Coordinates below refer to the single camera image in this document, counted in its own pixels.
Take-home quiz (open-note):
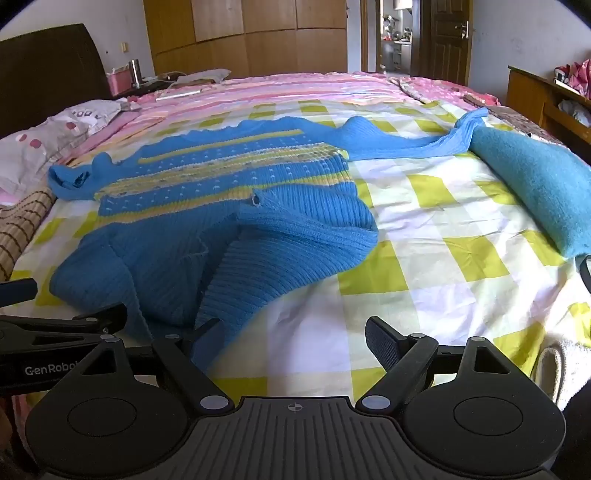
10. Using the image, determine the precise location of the blue striped knit sweater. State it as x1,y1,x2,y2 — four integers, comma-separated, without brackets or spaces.
49,110,486,340

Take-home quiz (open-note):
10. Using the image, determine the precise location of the beige brown striped folded sweater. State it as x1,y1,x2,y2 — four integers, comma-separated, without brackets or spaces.
0,186,56,282

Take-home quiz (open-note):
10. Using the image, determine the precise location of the yellow white checkered bedsheet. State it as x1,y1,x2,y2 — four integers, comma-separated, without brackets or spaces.
1,100,590,404

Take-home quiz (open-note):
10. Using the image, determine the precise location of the white pillow with pink dots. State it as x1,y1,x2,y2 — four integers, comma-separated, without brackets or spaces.
1,99,140,197

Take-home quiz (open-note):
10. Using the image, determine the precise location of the dark wooden headboard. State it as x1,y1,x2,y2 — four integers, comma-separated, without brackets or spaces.
0,23,112,137

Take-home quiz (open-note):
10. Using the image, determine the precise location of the folded teal towel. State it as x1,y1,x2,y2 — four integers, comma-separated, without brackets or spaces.
471,127,590,258

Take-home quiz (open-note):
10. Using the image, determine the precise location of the pink storage box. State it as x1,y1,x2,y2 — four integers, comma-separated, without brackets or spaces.
106,65,133,97

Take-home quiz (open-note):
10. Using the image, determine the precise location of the steel thermos cup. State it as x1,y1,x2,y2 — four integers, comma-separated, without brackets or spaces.
128,59,143,89

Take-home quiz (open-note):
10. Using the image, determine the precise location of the white folded cloth on nightstand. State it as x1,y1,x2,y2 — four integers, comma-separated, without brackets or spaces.
176,69,231,85

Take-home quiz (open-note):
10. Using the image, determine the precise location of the pink striped quilt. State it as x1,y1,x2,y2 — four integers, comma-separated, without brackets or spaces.
65,73,500,166

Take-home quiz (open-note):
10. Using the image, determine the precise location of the wooden side shelf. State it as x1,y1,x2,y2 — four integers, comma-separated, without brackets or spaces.
506,66,590,164

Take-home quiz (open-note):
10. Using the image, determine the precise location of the wooden wardrobe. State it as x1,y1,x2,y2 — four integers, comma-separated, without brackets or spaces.
143,0,348,78

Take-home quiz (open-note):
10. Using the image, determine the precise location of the pink floral cloth on shelf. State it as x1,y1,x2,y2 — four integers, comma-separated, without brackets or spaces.
554,59,591,99

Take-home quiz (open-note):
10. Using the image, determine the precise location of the brown wooden door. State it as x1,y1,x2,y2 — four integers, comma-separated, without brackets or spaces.
419,0,473,86

